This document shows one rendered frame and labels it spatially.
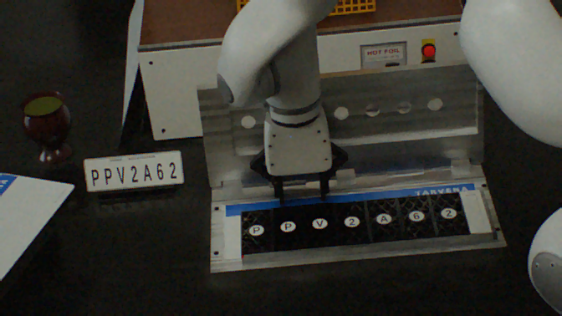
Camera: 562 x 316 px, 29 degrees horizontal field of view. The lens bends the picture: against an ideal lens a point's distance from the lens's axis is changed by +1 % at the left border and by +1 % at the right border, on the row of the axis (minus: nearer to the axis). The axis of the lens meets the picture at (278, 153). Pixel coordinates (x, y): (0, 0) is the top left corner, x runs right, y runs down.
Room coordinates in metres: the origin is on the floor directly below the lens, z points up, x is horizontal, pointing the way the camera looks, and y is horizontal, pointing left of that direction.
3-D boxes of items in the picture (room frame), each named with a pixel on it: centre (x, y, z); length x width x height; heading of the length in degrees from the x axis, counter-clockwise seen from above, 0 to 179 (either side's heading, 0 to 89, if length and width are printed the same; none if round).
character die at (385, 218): (1.25, -0.15, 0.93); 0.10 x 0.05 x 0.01; 178
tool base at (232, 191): (1.28, -0.10, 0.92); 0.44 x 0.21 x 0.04; 89
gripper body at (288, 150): (1.33, -0.03, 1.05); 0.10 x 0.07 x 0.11; 89
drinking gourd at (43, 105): (1.56, 0.39, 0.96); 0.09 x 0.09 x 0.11
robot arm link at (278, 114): (1.33, -0.03, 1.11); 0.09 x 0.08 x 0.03; 89
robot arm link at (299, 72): (1.33, -0.03, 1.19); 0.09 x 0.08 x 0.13; 120
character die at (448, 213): (1.25, -0.25, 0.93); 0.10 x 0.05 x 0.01; 179
